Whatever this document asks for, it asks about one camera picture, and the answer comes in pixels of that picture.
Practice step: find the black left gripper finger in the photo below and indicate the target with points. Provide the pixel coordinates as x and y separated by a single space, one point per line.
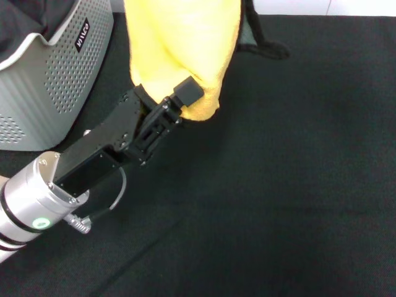
142 92
188 91

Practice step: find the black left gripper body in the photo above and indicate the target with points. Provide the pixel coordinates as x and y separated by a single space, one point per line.
99 148

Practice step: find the yellow and grey towel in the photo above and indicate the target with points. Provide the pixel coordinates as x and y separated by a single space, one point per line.
185 40

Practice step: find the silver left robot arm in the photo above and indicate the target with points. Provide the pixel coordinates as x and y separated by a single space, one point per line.
28 204

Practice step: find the grey perforated storage box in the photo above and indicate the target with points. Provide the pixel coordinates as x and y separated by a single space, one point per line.
46 92

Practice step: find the black tablecloth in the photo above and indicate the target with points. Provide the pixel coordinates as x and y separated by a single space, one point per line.
263 201

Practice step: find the black cloth box liner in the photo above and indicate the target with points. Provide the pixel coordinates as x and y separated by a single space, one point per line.
24 18

